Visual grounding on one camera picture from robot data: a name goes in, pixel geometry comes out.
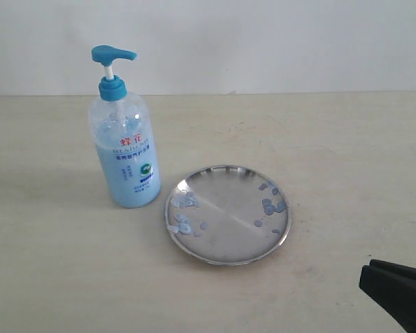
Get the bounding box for blue pump lotion bottle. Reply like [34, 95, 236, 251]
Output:
[88, 45, 161, 208]

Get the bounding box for round stainless steel plate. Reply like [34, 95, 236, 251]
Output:
[164, 164, 292, 266]

